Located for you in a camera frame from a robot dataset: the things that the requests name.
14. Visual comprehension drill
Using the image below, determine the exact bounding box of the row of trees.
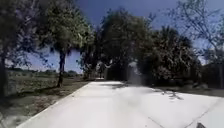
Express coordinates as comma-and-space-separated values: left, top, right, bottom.
0, 0, 224, 90

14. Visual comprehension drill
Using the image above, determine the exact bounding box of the pale concrete path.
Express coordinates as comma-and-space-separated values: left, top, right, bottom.
15, 80, 224, 128

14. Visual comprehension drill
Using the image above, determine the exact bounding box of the grass and dirt verge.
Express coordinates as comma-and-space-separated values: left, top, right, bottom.
0, 69, 90, 128

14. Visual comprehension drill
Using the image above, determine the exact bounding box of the robot's own part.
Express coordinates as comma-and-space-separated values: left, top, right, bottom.
196, 122, 206, 128

